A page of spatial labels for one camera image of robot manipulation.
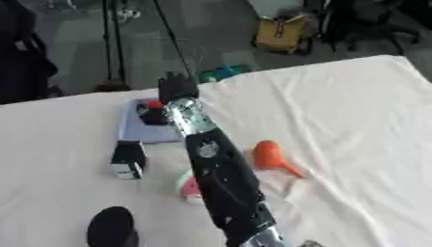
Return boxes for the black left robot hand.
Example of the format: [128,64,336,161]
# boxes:
[86,206,142,247]

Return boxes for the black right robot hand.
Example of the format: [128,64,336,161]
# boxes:
[156,71,202,103]

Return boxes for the pale blue open box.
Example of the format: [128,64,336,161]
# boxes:
[116,97,186,145]

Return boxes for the black bottle with red cap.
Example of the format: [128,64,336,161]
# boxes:
[136,99,171,126]

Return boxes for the teal green object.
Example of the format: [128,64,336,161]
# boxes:
[197,64,254,83]

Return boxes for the thin black tripod leg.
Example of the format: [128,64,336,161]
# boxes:
[149,0,195,77]

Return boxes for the black and white small carton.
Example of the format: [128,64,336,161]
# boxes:
[108,139,149,180]

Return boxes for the black tripod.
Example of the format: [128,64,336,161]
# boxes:
[91,0,134,93]

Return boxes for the toy watermelon slice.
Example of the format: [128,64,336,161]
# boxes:
[174,169,204,205]

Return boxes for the orange pear-shaped toy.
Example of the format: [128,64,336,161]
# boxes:
[250,139,308,178]

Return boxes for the yellow bag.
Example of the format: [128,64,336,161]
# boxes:
[251,13,316,55]

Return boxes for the black office chair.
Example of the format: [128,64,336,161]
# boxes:
[313,0,424,56]

